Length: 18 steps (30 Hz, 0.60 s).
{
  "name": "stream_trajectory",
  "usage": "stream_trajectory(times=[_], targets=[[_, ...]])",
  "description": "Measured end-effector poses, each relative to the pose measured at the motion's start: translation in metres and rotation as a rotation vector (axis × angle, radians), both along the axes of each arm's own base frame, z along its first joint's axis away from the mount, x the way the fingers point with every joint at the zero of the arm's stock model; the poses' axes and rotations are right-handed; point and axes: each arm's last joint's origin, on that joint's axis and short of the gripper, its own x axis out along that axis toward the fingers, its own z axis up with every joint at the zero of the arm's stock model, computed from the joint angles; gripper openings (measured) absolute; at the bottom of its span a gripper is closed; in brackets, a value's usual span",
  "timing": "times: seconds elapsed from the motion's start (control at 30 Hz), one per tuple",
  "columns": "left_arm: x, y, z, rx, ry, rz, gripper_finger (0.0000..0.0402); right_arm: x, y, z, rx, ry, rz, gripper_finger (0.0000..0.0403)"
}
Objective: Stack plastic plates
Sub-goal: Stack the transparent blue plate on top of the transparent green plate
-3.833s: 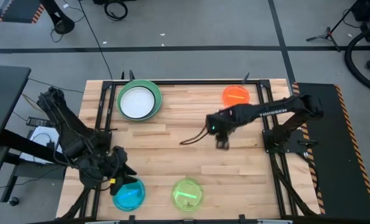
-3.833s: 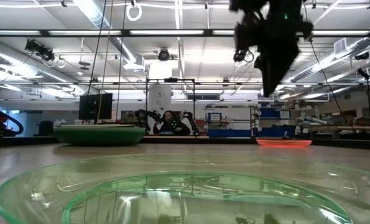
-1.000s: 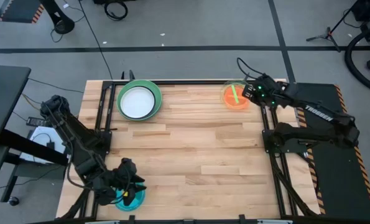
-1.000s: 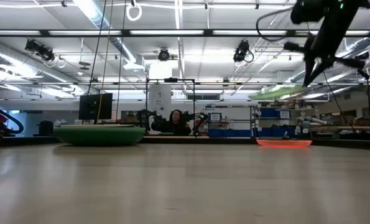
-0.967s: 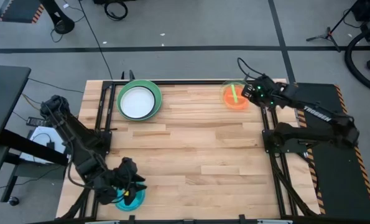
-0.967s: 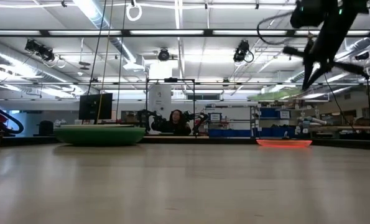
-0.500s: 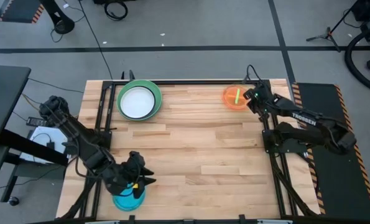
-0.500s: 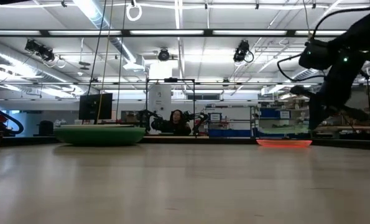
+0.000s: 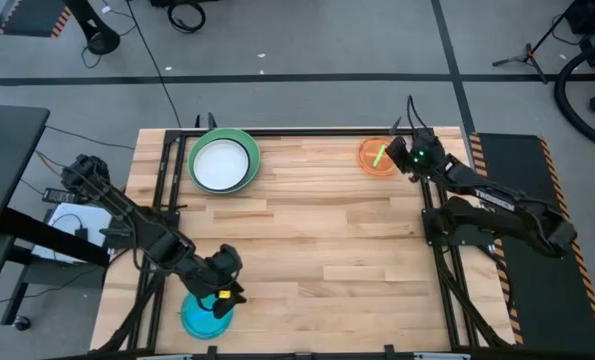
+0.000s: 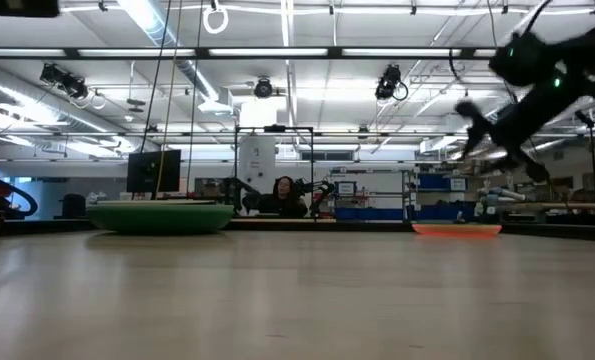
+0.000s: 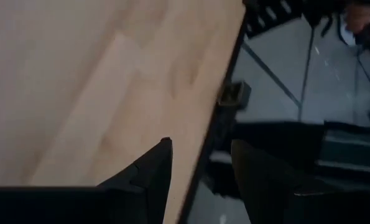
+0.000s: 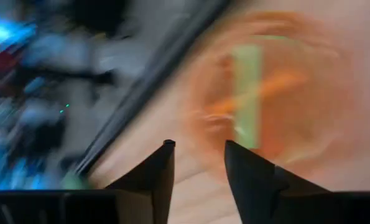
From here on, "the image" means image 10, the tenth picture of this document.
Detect black aluminium table frame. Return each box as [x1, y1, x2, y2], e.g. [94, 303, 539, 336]
[0, 217, 595, 242]

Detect person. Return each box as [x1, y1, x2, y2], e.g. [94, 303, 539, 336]
[256, 175, 310, 219]

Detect row of blue floor bins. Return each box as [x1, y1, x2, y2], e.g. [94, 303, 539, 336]
[333, 205, 409, 222]

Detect white hanging ring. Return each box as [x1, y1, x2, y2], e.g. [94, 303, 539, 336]
[202, 3, 230, 36]

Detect black computer monitor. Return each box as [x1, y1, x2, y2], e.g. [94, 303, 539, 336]
[126, 148, 183, 194]

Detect black light stand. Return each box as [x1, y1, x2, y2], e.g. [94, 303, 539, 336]
[573, 109, 595, 212]

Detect pink translucent plastic plate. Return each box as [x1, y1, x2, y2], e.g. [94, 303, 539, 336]
[411, 222, 503, 238]

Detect black bin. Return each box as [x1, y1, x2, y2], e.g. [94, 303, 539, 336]
[58, 192, 88, 220]

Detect dark green plastic plate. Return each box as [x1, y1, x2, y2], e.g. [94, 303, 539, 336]
[86, 203, 235, 236]

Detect thick black hose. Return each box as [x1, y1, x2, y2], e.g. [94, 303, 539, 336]
[0, 175, 40, 218]

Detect hanging black cable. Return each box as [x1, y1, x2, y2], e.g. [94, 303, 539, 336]
[185, 0, 205, 194]

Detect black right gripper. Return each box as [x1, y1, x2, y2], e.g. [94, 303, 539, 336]
[454, 74, 578, 184]

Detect black overhead frame bar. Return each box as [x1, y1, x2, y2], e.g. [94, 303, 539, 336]
[0, 45, 498, 61]

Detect black ceiling-mounted camera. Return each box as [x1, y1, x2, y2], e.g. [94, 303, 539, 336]
[38, 62, 90, 100]
[252, 76, 275, 99]
[374, 63, 410, 102]

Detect hanging yellow cable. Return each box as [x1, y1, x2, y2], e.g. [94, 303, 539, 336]
[154, 0, 185, 199]

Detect blue storage bins on shelf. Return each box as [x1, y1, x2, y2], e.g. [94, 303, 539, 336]
[416, 172, 469, 192]

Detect silver ventilation duct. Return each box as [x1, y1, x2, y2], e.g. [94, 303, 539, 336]
[118, 0, 221, 103]

